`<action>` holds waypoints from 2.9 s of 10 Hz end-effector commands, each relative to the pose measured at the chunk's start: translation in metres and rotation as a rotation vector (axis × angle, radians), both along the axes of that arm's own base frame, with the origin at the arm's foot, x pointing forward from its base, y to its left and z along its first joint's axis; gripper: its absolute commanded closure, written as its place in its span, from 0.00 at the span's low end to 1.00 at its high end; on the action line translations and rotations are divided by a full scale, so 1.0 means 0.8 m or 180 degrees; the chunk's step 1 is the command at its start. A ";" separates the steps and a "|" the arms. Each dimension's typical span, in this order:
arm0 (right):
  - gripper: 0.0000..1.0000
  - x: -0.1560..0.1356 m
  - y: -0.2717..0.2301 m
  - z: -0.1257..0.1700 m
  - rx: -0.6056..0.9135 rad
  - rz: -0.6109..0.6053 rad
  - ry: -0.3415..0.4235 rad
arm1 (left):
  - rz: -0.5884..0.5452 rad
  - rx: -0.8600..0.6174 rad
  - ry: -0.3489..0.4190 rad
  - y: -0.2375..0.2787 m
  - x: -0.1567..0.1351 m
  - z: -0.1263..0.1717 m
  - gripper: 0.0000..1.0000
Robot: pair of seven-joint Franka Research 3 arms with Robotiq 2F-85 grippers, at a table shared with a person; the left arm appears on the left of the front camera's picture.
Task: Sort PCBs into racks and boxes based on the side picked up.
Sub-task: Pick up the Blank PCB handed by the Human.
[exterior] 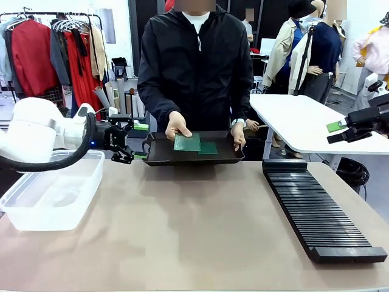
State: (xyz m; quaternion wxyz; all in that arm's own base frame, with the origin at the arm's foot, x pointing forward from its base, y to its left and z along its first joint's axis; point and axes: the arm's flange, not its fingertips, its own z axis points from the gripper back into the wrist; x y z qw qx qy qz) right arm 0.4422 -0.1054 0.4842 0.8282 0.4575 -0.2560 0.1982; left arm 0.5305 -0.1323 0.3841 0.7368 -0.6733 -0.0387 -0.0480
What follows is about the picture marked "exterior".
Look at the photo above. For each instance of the person's left hand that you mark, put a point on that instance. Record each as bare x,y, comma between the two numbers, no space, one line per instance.
239,137

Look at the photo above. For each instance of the light blue hanging garment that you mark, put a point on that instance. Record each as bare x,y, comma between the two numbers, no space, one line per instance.
3,54

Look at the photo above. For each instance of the green PCB board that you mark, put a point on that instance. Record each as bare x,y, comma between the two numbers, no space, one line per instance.
210,149
191,144

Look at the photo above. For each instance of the black zip jacket torso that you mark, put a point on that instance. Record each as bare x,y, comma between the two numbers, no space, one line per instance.
194,76

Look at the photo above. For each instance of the white board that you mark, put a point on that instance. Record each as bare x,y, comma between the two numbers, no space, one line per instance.
268,47

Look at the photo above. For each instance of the right gripper black green finger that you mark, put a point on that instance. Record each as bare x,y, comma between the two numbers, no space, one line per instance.
335,126
343,137

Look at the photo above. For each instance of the mannequin pink top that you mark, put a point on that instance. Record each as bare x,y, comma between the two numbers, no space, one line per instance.
375,51

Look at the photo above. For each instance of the black plastic tray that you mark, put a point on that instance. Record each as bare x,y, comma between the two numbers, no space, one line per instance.
161,152

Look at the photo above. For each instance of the person's right hand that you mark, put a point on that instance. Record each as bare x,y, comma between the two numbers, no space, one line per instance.
177,124

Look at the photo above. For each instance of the mannequin beige coat black hat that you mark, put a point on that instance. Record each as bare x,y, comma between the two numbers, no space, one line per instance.
281,54

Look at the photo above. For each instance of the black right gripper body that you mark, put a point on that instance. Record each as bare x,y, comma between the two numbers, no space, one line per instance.
370,118

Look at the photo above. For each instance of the white side table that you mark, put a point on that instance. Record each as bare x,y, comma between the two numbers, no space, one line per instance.
298,121

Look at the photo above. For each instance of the black metal clothes rail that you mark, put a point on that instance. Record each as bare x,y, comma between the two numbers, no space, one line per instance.
91,18

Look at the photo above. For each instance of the mannequin navy top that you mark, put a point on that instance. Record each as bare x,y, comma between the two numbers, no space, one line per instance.
325,51

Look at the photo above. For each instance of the red dress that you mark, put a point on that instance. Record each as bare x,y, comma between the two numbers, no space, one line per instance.
83,88

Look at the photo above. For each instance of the grey wall poster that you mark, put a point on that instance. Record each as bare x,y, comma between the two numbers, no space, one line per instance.
108,25

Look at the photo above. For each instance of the left gripper black green finger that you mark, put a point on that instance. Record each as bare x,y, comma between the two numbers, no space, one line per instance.
124,156
141,127

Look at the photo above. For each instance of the bundle of paper rolls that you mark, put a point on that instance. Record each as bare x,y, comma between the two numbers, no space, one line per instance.
120,94

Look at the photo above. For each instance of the clear plastic box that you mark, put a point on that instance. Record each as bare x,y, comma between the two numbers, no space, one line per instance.
51,194

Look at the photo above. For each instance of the beige hanging garment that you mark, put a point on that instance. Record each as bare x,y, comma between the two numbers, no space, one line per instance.
98,54

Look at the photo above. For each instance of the black slotted PCB rack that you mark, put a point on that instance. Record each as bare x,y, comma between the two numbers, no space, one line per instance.
313,210

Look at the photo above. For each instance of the person's right forearm black sleeve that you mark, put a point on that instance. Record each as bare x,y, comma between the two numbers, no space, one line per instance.
155,100

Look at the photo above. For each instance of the black hanging scarf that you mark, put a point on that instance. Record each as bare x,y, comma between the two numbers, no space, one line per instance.
79,48

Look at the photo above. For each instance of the person's left forearm black sleeve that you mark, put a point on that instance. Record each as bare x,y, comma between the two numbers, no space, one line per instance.
241,106

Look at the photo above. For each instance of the red coat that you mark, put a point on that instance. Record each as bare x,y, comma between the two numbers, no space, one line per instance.
30,57

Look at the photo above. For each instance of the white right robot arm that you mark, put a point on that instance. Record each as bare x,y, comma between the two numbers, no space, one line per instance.
372,79

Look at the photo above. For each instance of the background person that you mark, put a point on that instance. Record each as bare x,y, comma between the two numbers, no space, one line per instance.
248,29

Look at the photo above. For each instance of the white t-shirt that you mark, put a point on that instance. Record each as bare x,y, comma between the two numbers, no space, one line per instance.
197,19

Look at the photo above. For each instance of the navy blue garment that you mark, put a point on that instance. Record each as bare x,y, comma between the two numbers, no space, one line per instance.
75,106

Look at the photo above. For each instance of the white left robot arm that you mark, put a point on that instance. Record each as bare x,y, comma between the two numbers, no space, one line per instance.
33,121

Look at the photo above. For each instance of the grey hanging garment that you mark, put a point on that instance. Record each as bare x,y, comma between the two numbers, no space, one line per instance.
59,57

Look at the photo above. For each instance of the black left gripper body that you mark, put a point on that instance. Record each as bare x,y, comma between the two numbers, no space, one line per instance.
115,138

